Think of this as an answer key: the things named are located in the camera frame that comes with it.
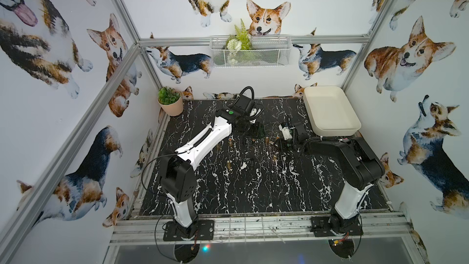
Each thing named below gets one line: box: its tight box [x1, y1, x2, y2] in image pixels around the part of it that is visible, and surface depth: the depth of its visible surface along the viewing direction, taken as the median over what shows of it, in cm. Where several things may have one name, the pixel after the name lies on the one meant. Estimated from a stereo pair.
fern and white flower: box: [224, 18, 253, 65], surface depth 85 cm
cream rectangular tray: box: [302, 85, 362, 137], surface depth 115 cm
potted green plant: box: [156, 86, 184, 117], surface depth 106 cm
